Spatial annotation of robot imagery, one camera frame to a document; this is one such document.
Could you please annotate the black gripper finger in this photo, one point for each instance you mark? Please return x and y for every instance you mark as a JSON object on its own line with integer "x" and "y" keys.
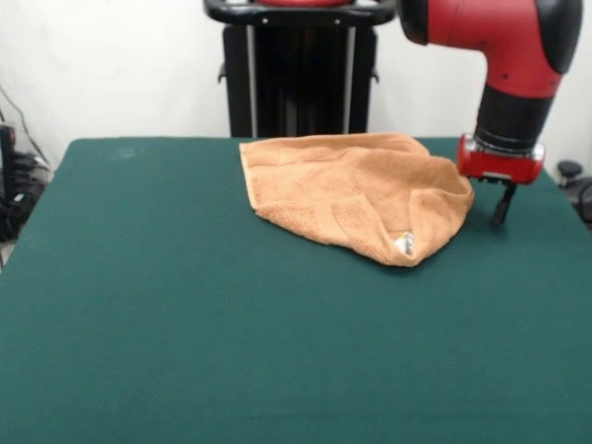
{"x": 499, "y": 215}

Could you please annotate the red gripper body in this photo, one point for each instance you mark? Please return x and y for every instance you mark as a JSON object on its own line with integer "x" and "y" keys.
{"x": 501, "y": 166}

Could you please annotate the orange terry towel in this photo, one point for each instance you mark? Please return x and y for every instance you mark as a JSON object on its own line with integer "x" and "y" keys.
{"x": 324, "y": 185}

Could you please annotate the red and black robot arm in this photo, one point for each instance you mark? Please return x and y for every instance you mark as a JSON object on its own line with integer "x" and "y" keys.
{"x": 509, "y": 46}

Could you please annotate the dark green table cloth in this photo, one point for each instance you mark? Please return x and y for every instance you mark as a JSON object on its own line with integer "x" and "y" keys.
{"x": 139, "y": 324}

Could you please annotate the black box with red light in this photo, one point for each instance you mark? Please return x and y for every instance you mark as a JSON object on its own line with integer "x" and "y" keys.
{"x": 7, "y": 162}

